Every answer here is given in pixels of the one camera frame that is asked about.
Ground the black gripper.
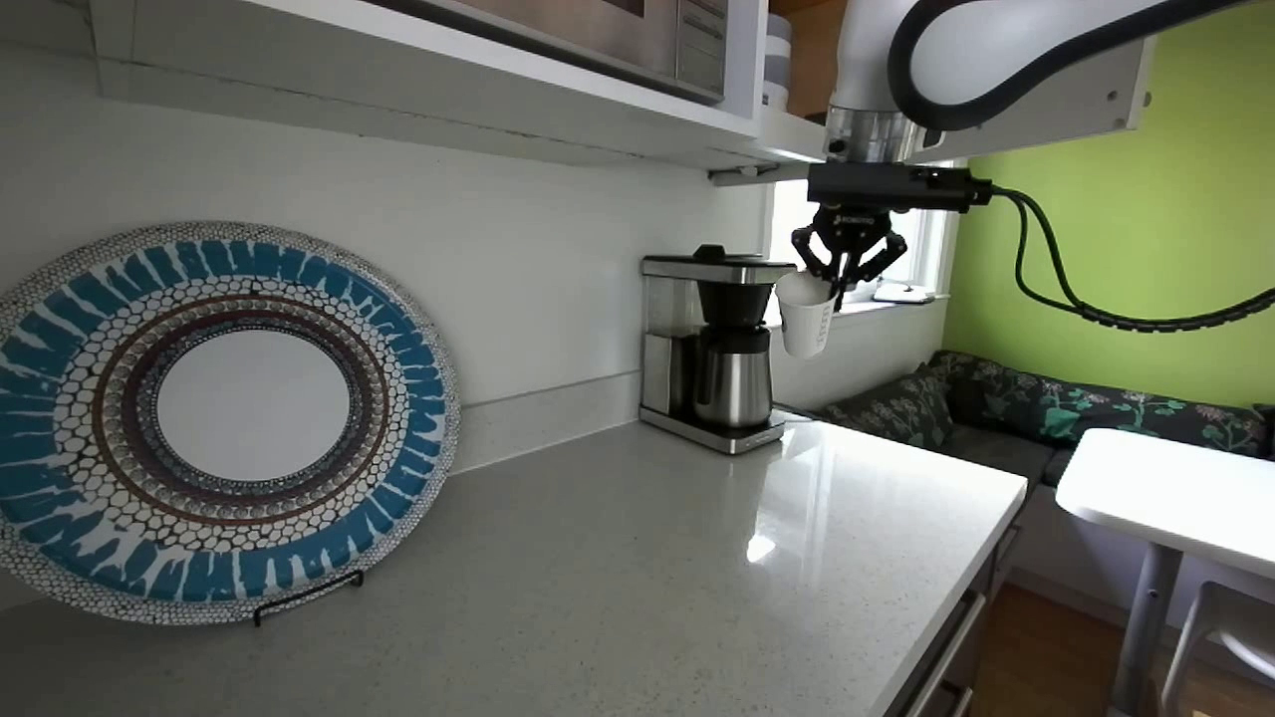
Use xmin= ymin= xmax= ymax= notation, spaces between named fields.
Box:
xmin=791 ymin=199 xmax=911 ymax=320

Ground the white paper cup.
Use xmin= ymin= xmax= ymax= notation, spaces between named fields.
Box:
xmin=772 ymin=272 xmax=840 ymax=363

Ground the white cabinet door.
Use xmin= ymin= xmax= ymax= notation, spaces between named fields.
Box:
xmin=927 ymin=0 xmax=1158 ymax=170

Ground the dark base cabinet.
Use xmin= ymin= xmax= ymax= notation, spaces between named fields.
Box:
xmin=882 ymin=510 xmax=1035 ymax=717

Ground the white framed window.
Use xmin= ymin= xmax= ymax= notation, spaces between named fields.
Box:
xmin=765 ymin=165 xmax=962 ymax=320

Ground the steel black coffee maker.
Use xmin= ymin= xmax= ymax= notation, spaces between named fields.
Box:
xmin=634 ymin=243 xmax=796 ymax=462

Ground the dark floral patterned cushion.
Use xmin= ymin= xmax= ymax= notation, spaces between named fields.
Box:
xmin=814 ymin=347 xmax=1275 ymax=491

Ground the steel microwave oven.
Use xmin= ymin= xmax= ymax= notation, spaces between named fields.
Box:
xmin=371 ymin=0 xmax=732 ymax=109

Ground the white table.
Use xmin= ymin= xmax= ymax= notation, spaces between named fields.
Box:
xmin=1052 ymin=421 xmax=1275 ymax=717

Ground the grey chair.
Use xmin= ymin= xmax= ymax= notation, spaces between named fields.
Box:
xmin=1150 ymin=572 xmax=1275 ymax=717

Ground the blue patterned decorative plate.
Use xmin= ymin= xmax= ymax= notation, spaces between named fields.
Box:
xmin=0 ymin=220 xmax=464 ymax=631

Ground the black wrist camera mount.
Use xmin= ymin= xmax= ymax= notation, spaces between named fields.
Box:
xmin=805 ymin=165 xmax=1002 ymax=220

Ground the black robot cable conduit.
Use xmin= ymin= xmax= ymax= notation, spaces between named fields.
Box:
xmin=884 ymin=0 xmax=1275 ymax=339

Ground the white wall cabinet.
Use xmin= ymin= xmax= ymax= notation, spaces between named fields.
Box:
xmin=0 ymin=0 xmax=836 ymax=179

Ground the black wire plate stand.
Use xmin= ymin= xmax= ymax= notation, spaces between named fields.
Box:
xmin=249 ymin=566 xmax=371 ymax=631

